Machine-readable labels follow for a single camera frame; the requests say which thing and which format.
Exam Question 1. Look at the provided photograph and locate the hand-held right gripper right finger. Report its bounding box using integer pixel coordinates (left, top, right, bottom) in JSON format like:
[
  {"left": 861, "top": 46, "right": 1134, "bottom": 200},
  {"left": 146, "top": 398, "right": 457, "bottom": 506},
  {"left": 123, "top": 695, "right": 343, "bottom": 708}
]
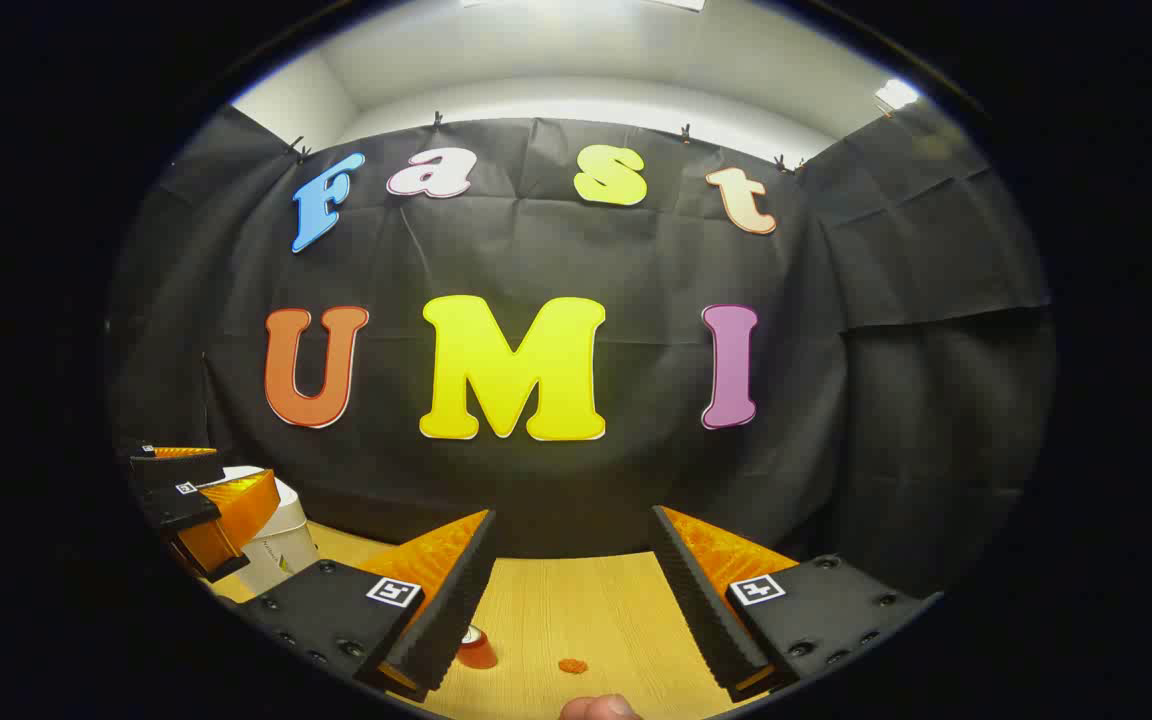
[{"left": 650, "top": 505, "right": 942, "bottom": 703}]

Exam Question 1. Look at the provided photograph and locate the white desktop garbage bin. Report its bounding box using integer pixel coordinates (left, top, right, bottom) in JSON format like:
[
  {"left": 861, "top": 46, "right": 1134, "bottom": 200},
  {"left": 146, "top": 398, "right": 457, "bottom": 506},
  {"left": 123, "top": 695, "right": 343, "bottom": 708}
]
[{"left": 221, "top": 465, "right": 320, "bottom": 597}]

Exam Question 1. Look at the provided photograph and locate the red pop can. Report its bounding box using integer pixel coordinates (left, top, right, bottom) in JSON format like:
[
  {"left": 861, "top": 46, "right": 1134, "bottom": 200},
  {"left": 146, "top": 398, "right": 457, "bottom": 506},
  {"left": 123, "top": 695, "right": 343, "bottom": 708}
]
[{"left": 456, "top": 625, "right": 500, "bottom": 671}]

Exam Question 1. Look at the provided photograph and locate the wooden desktop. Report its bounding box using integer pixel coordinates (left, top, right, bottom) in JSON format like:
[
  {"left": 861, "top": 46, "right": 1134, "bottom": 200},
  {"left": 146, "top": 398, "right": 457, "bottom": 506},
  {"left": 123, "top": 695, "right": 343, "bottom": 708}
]
[{"left": 206, "top": 520, "right": 789, "bottom": 720}]

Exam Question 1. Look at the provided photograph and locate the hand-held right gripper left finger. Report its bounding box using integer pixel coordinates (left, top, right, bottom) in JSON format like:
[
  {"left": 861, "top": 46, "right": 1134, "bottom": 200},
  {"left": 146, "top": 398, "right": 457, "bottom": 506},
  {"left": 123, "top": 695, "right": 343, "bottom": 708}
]
[{"left": 236, "top": 508, "right": 499, "bottom": 704}]

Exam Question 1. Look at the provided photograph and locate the black backdrop cloth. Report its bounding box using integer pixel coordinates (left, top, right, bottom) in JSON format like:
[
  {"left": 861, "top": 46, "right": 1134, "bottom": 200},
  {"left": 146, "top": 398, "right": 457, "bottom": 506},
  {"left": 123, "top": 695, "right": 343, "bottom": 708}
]
[{"left": 104, "top": 100, "right": 1057, "bottom": 601}]

